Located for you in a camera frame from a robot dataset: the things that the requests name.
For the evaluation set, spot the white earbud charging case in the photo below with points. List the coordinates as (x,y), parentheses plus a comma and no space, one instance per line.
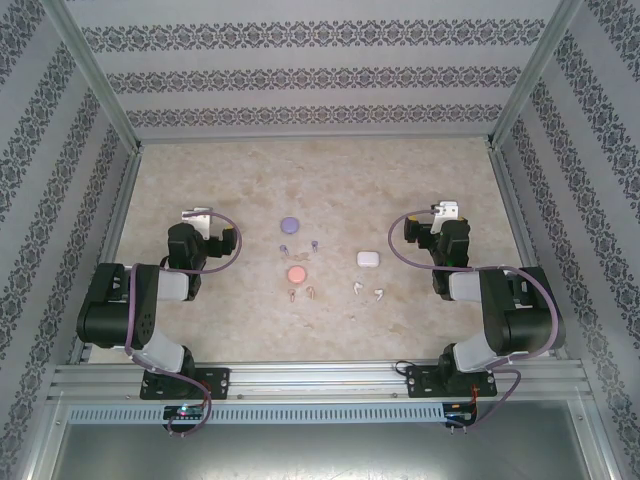
(367,258)

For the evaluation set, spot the purple round earbud case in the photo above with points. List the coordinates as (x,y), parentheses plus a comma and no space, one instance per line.
(290,225)

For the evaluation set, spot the white earbud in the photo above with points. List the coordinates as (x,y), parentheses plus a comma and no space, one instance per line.
(357,288)
(378,294)

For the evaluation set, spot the pink round earbud case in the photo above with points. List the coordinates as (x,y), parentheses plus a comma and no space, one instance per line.
(297,274)

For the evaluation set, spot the pink earbud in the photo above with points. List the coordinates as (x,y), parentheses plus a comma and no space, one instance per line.
(311,291)
(291,295)

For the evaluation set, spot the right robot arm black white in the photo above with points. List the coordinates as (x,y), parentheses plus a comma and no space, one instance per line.
(525,320)

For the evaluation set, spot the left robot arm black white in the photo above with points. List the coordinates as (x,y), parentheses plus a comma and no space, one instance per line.
(110,310)

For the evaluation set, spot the grey metal sheet panel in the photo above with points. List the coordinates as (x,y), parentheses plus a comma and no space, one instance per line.
(320,450)

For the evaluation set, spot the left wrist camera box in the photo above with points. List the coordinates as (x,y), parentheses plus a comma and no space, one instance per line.
(200,220)

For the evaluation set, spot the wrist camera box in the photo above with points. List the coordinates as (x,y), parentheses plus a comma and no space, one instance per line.
(200,220)
(446,210)

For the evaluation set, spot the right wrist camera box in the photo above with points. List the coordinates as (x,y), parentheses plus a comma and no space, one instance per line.
(446,210)

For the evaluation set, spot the aluminium side rail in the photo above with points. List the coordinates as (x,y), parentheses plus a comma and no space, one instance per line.
(510,200)
(112,250)

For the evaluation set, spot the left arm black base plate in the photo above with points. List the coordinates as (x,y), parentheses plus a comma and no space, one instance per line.
(220,382)

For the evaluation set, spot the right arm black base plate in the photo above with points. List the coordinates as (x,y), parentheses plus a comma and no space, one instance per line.
(417,382)

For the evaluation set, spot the aluminium mounting rail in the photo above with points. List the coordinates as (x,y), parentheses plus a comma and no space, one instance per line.
(320,380)

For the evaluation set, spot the aluminium frame post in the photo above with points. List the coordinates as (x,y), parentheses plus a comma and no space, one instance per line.
(102,80)
(531,80)

